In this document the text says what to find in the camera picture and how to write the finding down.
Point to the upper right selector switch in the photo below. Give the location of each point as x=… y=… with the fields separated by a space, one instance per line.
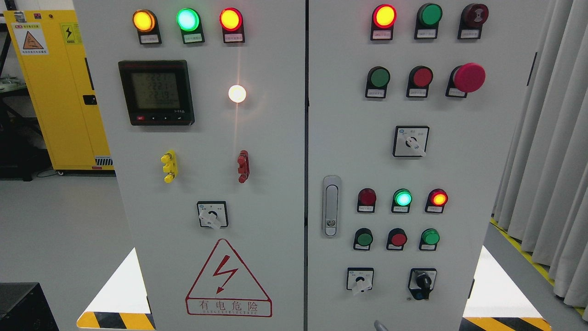
x=410 y=141

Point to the left door selector switch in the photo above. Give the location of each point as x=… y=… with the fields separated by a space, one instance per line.
x=212 y=214

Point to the black box bottom left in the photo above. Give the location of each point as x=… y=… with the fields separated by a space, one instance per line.
x=24 y=307

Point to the green indicator light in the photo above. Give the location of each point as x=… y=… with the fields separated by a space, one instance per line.
x=401 y=201
x=190 y=26

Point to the dark red buzzer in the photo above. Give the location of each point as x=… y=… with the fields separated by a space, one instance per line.
x=471 y=21

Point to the grey curtain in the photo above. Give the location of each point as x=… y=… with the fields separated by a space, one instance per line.
x=543 y=199

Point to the right grey cabinet door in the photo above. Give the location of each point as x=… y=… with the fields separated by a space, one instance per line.
x=352 y=137

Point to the green start push button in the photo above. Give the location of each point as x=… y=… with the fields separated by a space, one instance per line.
x=363 y=239

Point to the green push button upper row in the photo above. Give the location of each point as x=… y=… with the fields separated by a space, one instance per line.
x=377 y=82

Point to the green indicator light lower middle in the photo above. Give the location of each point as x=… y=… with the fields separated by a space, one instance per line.
x=401 y=201

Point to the black key selector switch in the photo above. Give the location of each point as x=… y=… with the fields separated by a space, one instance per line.
x=421 y=282

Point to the grey cabinet door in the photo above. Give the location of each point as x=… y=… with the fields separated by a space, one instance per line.
x=265 y=213
x=352 y=137

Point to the unlit green light top right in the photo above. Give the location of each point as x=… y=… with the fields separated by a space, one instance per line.
x=427 y=21

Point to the red terminal connector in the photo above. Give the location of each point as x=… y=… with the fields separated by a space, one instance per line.
x=243 y=166

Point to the red indicator light lower right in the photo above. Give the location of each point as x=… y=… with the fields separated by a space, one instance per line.
x=436 y=201

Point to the lower white selector switch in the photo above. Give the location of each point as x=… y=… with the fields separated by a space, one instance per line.
x=359 y=280

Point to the yellow indicator light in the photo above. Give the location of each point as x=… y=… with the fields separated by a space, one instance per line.
x=147 y=25

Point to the red emergency stop mushroom button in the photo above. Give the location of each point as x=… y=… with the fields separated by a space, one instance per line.
x=465 y=79

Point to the black digital power meter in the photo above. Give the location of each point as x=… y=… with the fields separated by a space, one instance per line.
x=157 y=92

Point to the grey door lock handle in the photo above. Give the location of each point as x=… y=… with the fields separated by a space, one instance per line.
x=330 y=205

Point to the left grey cabinet door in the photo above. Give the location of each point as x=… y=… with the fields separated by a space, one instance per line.
x=265 y=213

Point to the red indicator light top right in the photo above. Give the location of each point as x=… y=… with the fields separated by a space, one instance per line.
x=382 y=23

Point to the red indicator light lower left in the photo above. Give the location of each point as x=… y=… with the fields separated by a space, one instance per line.
x=366 y=201

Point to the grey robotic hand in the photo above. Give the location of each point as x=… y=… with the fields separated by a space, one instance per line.
x=379 y=326

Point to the red push button upper row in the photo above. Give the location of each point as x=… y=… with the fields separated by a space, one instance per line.
x=419 y=81

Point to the red electric hazard sticker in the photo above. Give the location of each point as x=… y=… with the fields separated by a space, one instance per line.
x=225 y=286

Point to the green push button lower right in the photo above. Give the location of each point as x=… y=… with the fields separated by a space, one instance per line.
x=429 y=240

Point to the red stop push button lower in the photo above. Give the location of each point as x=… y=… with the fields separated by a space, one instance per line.
x=397 y=239

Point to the red indicator light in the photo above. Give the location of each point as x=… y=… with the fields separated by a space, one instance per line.
x=382 y=23
x=231 y=21
x=436 y=201
x=366 y=201

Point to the green indicator light top left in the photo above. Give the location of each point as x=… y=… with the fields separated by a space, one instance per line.
x=190 y=26

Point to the white indicator light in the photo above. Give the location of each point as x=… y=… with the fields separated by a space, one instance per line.
x=237 y=93

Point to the red indicator light top left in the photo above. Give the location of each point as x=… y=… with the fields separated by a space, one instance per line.
x=231 y=21

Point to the yellow terminal connector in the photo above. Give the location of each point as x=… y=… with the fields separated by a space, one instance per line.
x=170 y=167

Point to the yellow safety cabinet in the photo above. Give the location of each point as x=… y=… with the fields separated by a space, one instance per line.
x=52 y=56

